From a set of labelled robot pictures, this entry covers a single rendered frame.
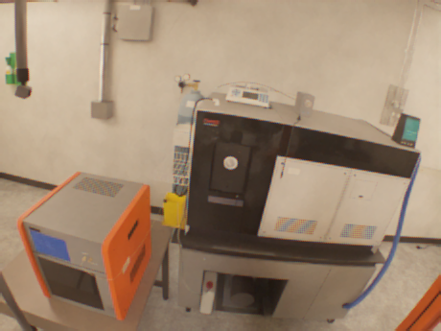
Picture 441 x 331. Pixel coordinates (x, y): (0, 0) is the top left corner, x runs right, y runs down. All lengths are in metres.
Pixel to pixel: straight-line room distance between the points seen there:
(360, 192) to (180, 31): 1.88
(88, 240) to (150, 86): 1.79
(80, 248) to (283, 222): 0.98
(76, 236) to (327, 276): 1.37
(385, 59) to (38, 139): 3.78
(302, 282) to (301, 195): 0.59
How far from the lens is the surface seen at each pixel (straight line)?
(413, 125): 1.51
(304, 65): 2.30
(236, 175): 1.22
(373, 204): 1.49
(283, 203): 1.30
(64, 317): 1.18
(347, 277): 1.71
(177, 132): 1.49
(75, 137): 2.92
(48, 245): 0.96
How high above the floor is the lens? 1.66
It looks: 23 degrees down
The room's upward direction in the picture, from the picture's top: 9 degrees clockwise
